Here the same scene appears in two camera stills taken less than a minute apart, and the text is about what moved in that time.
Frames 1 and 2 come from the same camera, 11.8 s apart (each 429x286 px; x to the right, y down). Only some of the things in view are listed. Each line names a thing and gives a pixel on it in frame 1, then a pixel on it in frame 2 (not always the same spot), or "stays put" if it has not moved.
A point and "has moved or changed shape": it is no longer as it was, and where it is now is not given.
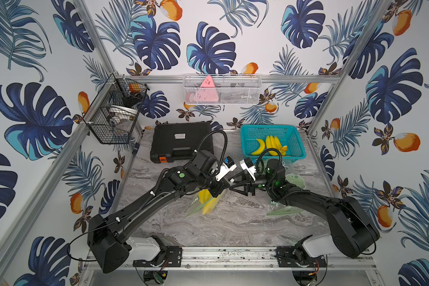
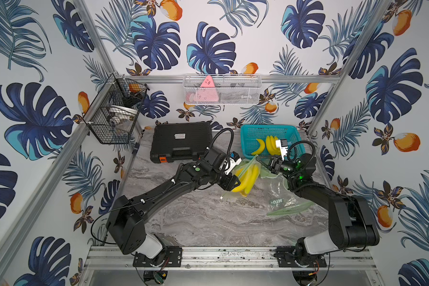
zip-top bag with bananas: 204,203 has moved or changed shape
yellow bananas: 208,201 has moved or changed shape
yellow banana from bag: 273,142 stays put
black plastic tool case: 176,142 stays put
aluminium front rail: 252,258 stays put
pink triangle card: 207,92 stays put
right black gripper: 248,185 to 275,164
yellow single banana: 261,148 stays put
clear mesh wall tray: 230,89 stays put
